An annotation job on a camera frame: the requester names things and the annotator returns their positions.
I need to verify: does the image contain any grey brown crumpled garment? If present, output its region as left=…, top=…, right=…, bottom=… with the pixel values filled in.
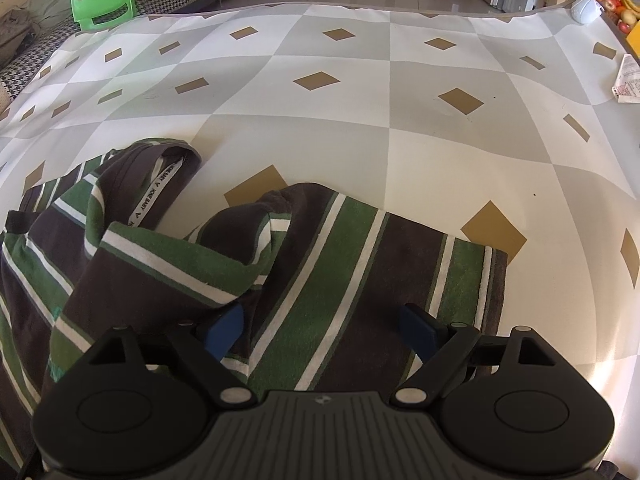
left=0, top=10, right=31, bottom=68

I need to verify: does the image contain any green brown striped t-shirt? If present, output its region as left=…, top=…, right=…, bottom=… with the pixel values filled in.
left=0, top=136, right=508, bottom=466

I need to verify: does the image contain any white round device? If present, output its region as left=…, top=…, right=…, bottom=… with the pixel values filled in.
left=570, top=0, right=605, bottom=25

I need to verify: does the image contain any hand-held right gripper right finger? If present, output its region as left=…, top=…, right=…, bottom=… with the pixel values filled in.
left=391, top=303, right=557, bottom=408

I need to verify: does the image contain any fruit basket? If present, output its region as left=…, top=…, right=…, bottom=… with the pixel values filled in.
left=592, top=0, right=640, bottom=36

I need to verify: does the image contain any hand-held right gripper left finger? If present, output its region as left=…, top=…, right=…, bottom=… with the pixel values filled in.
left=87, top=304, right=258, bottom=408

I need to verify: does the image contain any printed paper leaflet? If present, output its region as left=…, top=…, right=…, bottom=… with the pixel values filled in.
left=611, top=52, right=640, bottom=103

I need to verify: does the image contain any checkered diamond pattern tablecloth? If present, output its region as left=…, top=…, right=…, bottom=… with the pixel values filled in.
left=0, top=0, right=640, bottom=480

